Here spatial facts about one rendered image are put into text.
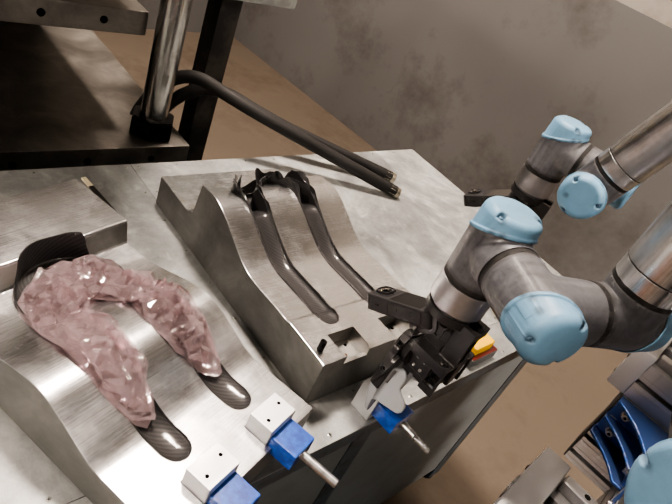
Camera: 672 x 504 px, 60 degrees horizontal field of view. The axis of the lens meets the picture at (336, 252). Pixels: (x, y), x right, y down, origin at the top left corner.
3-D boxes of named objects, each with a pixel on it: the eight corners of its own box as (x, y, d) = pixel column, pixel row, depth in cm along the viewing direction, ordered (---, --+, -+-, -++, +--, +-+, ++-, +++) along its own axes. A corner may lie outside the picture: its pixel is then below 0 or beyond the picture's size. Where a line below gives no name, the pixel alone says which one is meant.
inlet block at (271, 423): (339, 483, 75) (355, 459, 72) (318, 509, 71) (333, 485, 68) (263, 417, 78) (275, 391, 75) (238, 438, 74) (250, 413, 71)
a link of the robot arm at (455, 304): (432, 267, 72) (467, 254, 78) (416, 294, 75) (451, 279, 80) (477, 308, 69) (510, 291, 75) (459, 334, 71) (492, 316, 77)
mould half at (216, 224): (416, 357, 103) (451, 303, 96) (302, 405, 86) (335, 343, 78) (266, 191, 128) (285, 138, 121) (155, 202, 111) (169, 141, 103)
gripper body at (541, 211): (516, 257, 119) (549, 209, 112) (479, 234, 120) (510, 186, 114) (524, 243, 125) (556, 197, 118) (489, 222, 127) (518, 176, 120)
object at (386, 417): (430, 455, 87) (446, 434, 84) (410, 470, 84) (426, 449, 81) (371, 391, 93) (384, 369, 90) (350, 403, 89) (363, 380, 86)
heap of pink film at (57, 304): (234, 365, 79) (249, 325, 75) (129, 441, 65) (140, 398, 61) (107, 256, 87) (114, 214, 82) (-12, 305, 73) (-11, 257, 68)
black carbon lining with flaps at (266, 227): (387, 313, 98) (411, 272, 93) (315, 337, 88) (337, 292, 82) (276, 192, 116) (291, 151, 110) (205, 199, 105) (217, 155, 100)
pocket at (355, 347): (362, 363, 89) (371, 347, 87) (336, 373, 86) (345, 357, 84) (344, 342, 91) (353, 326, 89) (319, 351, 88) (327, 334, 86)
